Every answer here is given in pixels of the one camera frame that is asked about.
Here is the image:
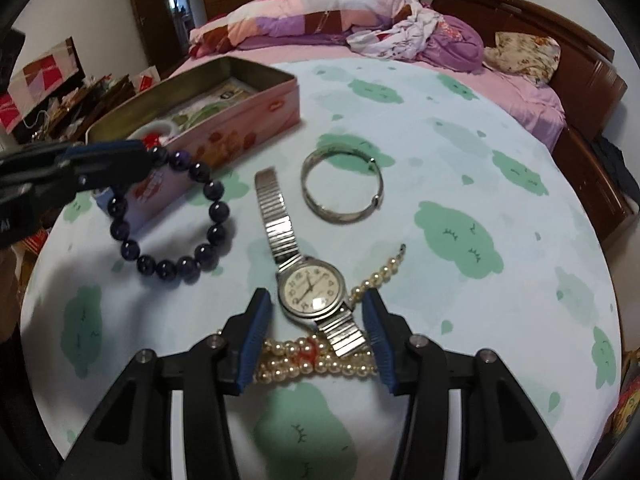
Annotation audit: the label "floral pillow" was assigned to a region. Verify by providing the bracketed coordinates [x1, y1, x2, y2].
[484, 32, 561, 86]

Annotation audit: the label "dark wooden headboard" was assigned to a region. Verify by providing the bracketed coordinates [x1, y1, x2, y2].
[431, 0, 627, 140]

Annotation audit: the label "wooden nightstand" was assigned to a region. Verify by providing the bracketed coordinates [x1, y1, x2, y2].
[552, 127, 634, 247]

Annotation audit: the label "purple folded blanket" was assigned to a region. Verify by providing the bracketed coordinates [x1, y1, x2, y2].
[418, 15, 484, 73]

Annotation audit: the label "colourful cushion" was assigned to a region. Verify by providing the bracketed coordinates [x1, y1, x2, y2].
[611, 377, 640, 443]

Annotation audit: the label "pink metal tin box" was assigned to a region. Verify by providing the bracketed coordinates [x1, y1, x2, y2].
[83, 55, 303, 236]

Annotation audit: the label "silver wristwatch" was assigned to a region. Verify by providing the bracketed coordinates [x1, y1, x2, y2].
[255, 168, 367, 358]

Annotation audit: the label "black clothes on nightstand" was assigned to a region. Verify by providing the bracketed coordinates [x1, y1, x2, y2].
[591, 136, 640, 204]

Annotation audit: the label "patchwork pink quilt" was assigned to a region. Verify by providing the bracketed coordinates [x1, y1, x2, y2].
[190, 0, 423, 58]

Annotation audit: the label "silver bangle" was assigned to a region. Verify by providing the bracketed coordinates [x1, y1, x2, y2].
[300, 143, 385, 224]

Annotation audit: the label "white jade bangle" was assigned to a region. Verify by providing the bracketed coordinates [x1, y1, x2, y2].
[128, 119, 181, 150]

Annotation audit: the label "green cloud tablecloth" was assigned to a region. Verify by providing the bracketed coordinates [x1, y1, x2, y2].
[22, 58, 620, 478]

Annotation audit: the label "cluttered side table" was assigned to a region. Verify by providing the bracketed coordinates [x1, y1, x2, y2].
[1, 37, 160, 144]

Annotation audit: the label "dark purple bead bracelet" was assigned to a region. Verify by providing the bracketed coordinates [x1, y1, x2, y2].
[106, 145, 232, 282]

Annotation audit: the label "white floral cloth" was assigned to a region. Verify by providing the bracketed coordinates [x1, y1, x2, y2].
[346, 1, 442, 62]

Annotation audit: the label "pearl necklace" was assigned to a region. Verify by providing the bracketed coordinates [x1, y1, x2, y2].
[214, 242, 407, 386]

